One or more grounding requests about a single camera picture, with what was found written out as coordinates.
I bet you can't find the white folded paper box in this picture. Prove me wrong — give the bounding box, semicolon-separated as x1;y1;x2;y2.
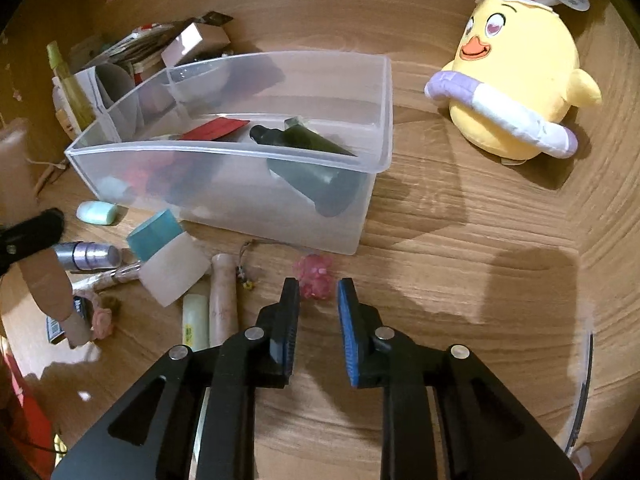
75;63;138;129

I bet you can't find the person's left hand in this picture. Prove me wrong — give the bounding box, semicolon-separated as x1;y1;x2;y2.
1;119;92;348

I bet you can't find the pale yellow lip balm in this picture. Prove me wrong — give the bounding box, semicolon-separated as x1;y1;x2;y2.
182;294;209;351

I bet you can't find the mint green eraser case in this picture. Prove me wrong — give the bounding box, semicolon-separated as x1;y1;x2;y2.
76;200;118;226

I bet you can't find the stack of papers and booklets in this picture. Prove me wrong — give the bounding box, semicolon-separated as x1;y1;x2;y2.
70;11;233;73

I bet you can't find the red envelope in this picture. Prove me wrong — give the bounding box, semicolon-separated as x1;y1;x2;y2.
178;117;250;141

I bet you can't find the clear plastic storage bin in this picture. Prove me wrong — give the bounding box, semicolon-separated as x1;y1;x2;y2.
66;51;393;255

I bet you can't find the pink braided hair tie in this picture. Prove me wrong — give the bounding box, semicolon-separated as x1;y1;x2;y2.
74;291;124;340

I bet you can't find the teal tape roll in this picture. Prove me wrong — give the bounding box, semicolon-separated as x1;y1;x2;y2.
127;209;184;261

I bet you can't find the white cosmetic tube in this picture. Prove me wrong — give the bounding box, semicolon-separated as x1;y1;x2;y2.
209;254;239;347

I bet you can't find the small blue black box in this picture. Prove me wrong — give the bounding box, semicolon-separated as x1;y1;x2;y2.
46;296;92;348

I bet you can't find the yellow chick plush toy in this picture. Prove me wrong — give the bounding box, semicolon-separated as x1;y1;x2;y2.
424;0;602;165

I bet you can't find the small white cardboard box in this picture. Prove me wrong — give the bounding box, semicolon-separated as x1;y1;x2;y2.
160;23;230;67

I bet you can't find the yellow-green spray bottle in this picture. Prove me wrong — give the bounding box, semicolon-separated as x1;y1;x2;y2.
47;41;96;133

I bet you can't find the white tape roll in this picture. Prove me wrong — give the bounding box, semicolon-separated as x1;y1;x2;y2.
139;232;210;307

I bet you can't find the pink patterned pen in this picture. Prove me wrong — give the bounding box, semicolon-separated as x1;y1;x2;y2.
72;261;142;295

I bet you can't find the pink crystal charm keychain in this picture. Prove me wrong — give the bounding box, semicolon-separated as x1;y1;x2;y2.
234;238;335;302

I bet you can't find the purple silver lipstick tube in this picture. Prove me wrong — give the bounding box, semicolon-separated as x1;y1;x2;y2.
53;242;122;272

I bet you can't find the dark green tube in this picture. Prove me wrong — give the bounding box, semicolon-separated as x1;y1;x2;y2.
250;117;364;218

